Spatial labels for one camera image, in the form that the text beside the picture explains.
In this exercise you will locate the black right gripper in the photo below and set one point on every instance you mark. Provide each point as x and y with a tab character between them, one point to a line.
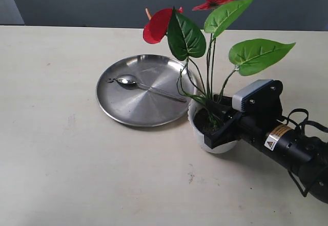
261	114

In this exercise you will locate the artificial red anthurium plant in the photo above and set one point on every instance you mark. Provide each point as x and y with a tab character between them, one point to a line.
187	42

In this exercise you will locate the round steel plate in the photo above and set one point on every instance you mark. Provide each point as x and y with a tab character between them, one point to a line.
139	106

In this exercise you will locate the dark soil in pot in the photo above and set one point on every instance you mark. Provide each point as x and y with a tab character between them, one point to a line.
207	123

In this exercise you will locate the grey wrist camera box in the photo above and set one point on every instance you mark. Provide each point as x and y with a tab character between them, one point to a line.
241	97

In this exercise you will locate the white plastic flower pot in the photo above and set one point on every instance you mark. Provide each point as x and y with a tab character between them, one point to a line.
194	108

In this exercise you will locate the silver metal spoon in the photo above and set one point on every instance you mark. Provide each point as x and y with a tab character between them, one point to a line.
128	79

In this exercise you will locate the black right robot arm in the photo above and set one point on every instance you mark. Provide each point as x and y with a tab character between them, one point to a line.
305	158

